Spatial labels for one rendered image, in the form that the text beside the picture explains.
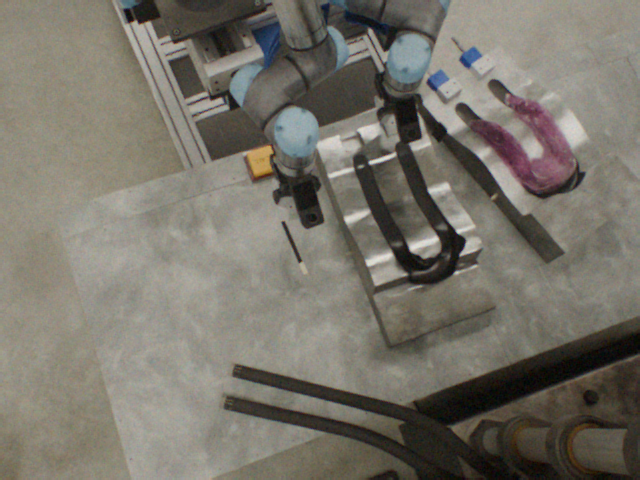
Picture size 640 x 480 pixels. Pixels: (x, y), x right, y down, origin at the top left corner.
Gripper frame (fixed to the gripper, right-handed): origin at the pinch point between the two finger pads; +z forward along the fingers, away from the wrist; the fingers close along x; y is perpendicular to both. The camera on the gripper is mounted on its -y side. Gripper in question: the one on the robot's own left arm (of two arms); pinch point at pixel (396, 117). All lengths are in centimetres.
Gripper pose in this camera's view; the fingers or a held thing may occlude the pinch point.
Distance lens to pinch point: 158.9
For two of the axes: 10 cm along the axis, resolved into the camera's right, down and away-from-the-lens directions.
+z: 0.3, 0.8, 10.0
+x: -9.4, 3.4, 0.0
